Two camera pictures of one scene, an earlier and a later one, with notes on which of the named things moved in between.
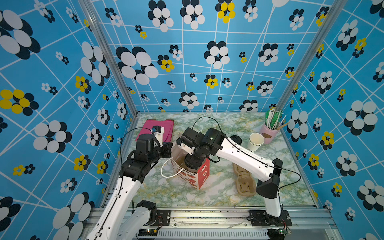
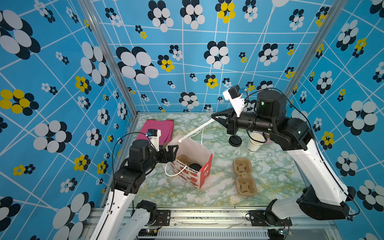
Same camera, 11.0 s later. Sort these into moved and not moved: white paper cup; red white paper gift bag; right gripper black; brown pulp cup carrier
Moved: right gripper black
Not moved: red white paper gift bag; brown pulp cup carrier; white paper cup
